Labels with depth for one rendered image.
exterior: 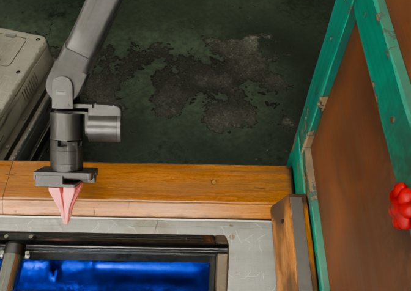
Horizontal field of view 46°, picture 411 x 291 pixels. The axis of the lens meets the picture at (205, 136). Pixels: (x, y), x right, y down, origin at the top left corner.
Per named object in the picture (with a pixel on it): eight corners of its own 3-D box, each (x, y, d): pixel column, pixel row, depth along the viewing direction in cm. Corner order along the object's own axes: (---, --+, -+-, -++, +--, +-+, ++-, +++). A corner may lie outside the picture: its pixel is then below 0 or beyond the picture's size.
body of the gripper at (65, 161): (90, 183, 85) (91, 142, 84) (32, 182, 85) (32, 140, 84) (98, 177, 91) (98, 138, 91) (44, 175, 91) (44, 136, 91)
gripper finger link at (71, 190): (74, 228, 85) (74, 176, 85) (33, 227, 85) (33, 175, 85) (84, 218, 92) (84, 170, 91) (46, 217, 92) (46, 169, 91)
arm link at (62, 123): (54, 106, 89) (46, 107, 84) (92, 106, 90) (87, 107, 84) (54, 143, 90) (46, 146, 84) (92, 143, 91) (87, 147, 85)
